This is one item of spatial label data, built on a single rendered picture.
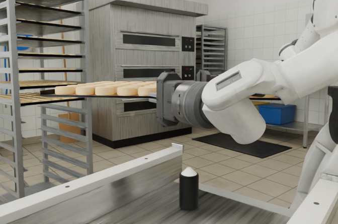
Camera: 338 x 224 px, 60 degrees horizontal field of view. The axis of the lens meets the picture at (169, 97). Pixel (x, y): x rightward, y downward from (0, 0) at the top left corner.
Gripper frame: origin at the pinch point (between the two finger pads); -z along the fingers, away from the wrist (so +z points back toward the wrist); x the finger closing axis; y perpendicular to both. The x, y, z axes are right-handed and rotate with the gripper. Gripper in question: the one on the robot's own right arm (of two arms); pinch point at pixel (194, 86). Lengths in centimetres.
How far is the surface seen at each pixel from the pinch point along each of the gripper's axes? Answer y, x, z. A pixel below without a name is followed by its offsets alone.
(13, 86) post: -90, -3, -47
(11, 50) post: -90, 15, -47
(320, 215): 66, -9, -39
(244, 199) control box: 50, -16, -32
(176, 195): 42, -16, -41
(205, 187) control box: 42, -16, -34
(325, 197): 65, -9, -34
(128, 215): 43, -16, -51
